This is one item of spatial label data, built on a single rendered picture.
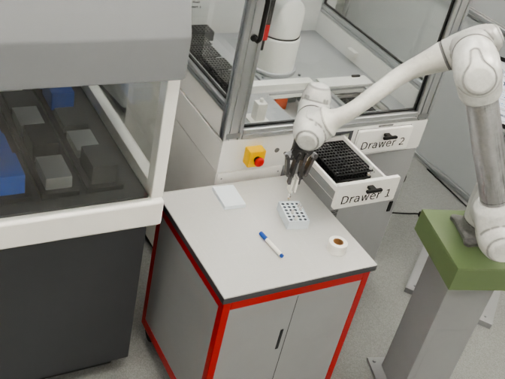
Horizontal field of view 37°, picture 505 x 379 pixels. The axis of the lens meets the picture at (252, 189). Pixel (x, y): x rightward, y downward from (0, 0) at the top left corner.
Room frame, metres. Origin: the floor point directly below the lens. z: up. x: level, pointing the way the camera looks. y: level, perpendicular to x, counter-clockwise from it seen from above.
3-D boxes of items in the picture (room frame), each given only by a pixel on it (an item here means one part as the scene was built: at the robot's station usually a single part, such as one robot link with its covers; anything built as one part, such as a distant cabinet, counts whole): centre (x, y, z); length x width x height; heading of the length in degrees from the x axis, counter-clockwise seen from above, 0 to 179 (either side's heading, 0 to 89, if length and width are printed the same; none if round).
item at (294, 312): (2.20, -0.08, 0.38); 0.62 x 0.58 x 0.76; 125
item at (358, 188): (2.42, -0.42, 0.87); 0.29 x 0.02 x 0.11; 125
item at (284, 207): (2.29, -0.17, 0.78); 0.12 x 0.08 x 0.04; 24
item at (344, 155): (2.58, -0.31, 0.87); 0.22 x 0.18 x 0.06; 35
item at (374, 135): (2.86, -0.50, 0.87); 0.29 x 0.02 x 0.11; 125
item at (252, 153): (2.48, 0.02, 0.88); 0.07 x 0.05 x 0.07; 125
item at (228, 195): (2.32, 0.08, 0.77); 0.13 x 0.09 x 0.02; 32
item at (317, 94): (2.32, -0.14, 1.23); 0.13 x 0.11 x 0.16; 179
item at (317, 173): (2.59, -0.30, 0.86); 0.40 x 0.26 x 0.06; 35
